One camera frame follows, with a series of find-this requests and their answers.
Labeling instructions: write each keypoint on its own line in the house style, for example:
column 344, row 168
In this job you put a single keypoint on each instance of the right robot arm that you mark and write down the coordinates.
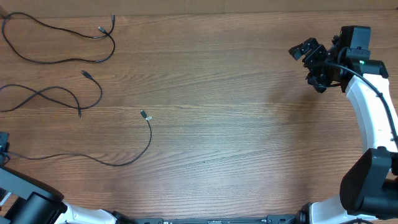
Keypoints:
column 366, row 194

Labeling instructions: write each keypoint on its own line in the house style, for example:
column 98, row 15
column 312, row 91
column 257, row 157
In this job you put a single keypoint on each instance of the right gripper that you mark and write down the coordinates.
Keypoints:
column 303, row 48

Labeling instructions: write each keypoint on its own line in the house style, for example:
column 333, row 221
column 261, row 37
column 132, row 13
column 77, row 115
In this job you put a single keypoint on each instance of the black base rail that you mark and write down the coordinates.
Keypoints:
column 270, row 219

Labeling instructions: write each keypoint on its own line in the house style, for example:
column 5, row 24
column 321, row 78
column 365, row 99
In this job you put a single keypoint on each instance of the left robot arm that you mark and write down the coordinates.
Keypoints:
column 38, row 202

